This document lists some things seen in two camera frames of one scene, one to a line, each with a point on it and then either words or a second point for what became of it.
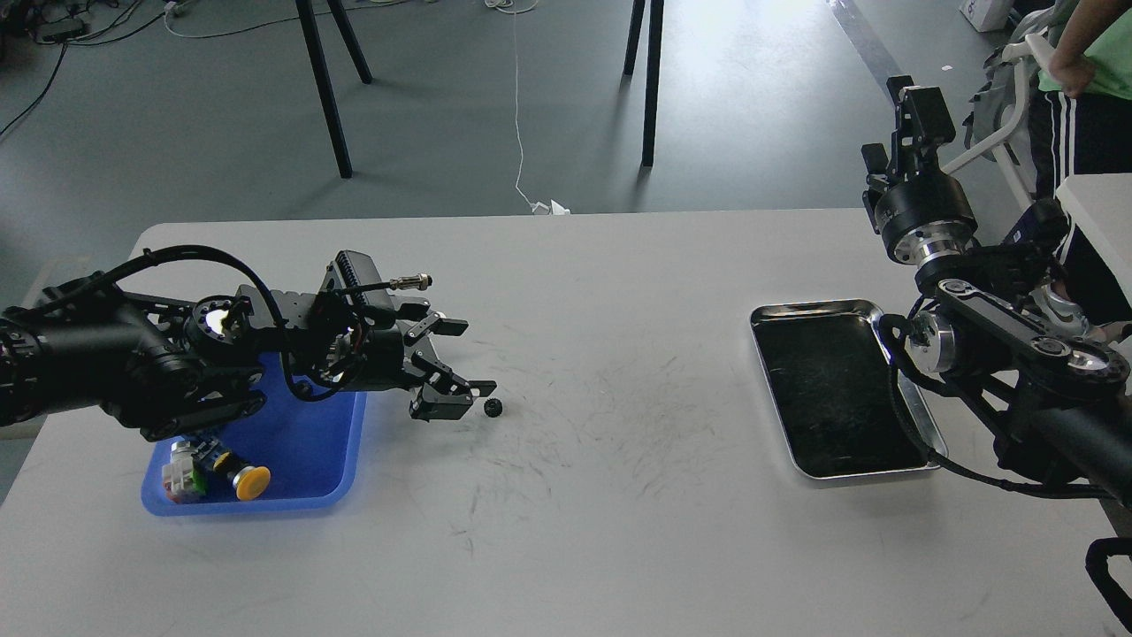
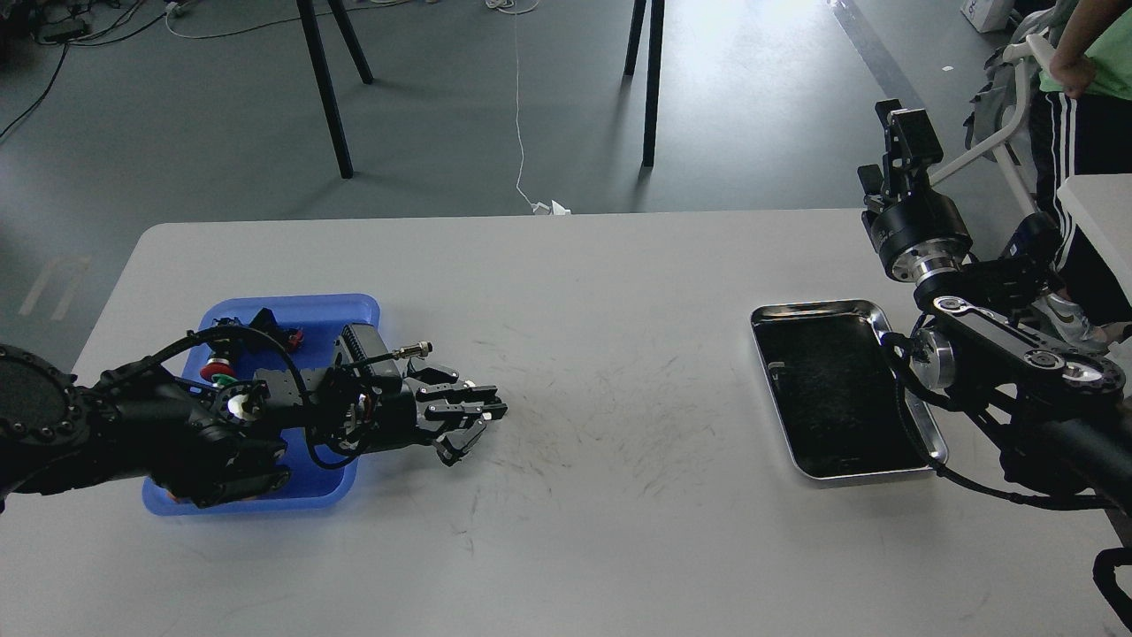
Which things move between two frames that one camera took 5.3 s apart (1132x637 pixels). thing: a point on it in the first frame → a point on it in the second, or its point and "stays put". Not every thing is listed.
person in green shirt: [1081, 124] stays put
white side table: [1100, 207] stays put
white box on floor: [986, 15] stays put
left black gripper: [444, 395] → [392, 422]
